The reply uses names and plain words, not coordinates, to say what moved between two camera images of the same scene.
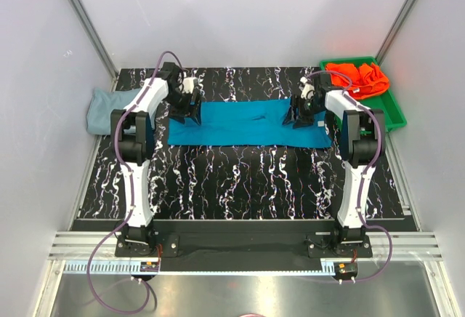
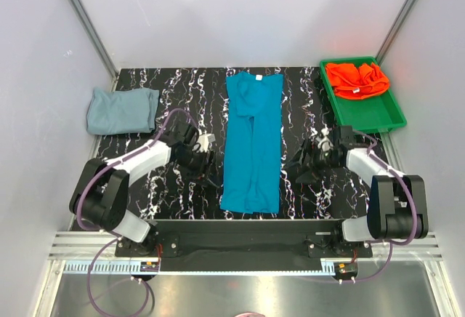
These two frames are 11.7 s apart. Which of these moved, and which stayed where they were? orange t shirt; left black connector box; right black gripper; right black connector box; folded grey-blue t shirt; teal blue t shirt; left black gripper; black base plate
Moved: teal blue t shirt; left black gripper; right black gripper
Stayed: left black connector box; black base plate; right black connector box; folded grey-blue t shirt; orange t shirt
